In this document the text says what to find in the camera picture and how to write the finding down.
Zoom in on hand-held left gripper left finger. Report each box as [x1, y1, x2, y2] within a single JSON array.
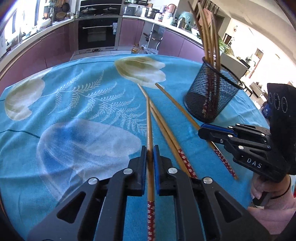
[[27, 146, 148, 241]]

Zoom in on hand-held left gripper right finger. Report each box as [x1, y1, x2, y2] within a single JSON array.
[[153, 145, 271, 241]]

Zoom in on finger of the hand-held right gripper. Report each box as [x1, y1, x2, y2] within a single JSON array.
[[198, 128, 271, 151], [201, 123, 271, 139]]

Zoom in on black mesh pen holder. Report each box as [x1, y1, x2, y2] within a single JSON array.
[[184, 57, 244, 123]]

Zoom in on red-tipped wooden chopstick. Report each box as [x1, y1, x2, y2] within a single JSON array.
[[146, 98, 156, 241], [155, 83, 238, 181], [150, 105, 192, 178], [138, 83, 199, 179]]

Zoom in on bunch of wooden chopsticks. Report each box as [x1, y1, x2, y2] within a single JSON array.
[[187, 1, 222, 116]]

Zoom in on person's right forearm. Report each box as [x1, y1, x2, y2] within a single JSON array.
[[248, 181, 296, 235]]

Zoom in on person's right hand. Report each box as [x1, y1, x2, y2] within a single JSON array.
[[250, 175, 291, 200]]

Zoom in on white kitchen countertop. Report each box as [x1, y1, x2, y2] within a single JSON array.
[[122, 15, 250, 79]]

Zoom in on leafy green vegetables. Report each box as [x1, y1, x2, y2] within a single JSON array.
[[217, 37, 232, 52]]

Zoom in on blue floral tablecloth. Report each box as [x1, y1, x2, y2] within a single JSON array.
[[0, 54, 270, 241]]

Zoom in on pink base cabinet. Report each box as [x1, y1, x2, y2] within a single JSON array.
[[0, 19, 78, 81], [117, 18, 206, 58]]

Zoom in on white plastic bag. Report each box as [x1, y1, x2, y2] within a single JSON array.
[[140, 46, 160, 55]]

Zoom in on mint green air fryer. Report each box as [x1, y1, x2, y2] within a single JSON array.
[[178, 11, 193, 29]]

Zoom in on stainless steel stockpot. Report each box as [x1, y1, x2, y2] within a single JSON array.
[[144, 8, 160, 19]]

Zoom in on black integrated stove oven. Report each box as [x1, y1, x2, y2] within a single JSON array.
[[77, 0, 123, 51]]

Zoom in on kitchen window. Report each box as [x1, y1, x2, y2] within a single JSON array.
[[5, 0, 38, 35]]

